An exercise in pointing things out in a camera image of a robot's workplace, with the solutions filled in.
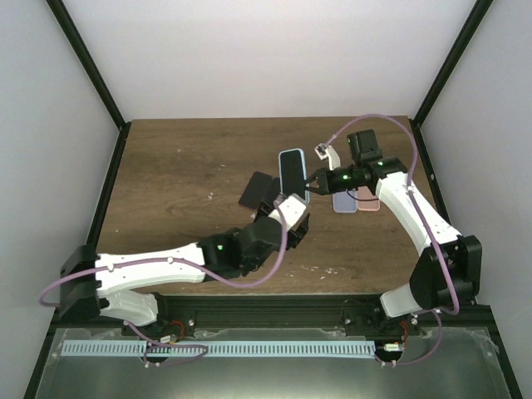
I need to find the pink phone case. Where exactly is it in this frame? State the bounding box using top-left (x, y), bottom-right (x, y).
top-left (355, 186), bottom-right (381, 212)

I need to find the blue phone black screen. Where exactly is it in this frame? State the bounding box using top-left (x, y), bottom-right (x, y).
top-left (258, 177), bottom-right (281, 215)

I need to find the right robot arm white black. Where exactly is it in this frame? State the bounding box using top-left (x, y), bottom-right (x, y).
top-left (306, 130), bottom-right (482, 335)

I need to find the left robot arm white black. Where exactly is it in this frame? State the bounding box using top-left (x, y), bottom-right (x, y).
top-left (58, 195), bottom-right (309, 336)

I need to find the clear acrylic sheet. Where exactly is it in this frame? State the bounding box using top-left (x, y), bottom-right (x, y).
top-left (35, 328), bottom-right (515, 398)

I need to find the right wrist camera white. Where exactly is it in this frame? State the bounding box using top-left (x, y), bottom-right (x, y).
top-left (314, 143), bottom-right (341, 170)

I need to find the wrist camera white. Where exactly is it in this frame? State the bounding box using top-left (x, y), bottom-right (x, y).
top-left (314, 143), bottom-right (341, 170)
top-left (269, 194), bottom-right (308, 230)

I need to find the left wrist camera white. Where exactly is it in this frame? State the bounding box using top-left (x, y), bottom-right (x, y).
top-left (269, 194), bottom-right (308, 230)

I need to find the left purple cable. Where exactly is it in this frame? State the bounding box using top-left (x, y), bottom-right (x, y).
top-left (39, 203), bottom-right (290, 370)

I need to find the purple cable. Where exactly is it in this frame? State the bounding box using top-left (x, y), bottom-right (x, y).
top-left (323, 114), bottom-right (461, 367)
top-left (39, 203), bottom-right (290, 370)

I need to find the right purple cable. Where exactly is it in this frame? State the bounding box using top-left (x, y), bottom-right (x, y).
top-left (323, 114), bottom-right (461, 367)

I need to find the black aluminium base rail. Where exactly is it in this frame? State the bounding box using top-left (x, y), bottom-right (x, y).
top-left (53, 293), bottom-right (491, 337)

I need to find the right black frame post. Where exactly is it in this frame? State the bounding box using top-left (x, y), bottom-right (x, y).
top-left (409, 0), bottom-right (494, 126)

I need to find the black frame post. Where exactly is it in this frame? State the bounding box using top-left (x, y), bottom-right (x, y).
top-left (44, 0), bottom-right (126, 130)
top-left (409, 0), bottom-right (494, 126)

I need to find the light blue slotted cable duct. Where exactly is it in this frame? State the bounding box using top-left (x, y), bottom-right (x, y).
top-left (61, 340), bottom-right (376, 359)

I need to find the left black frame post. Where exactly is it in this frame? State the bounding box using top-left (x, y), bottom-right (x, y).
top-left (44, 0), bottom-right (126, 130)

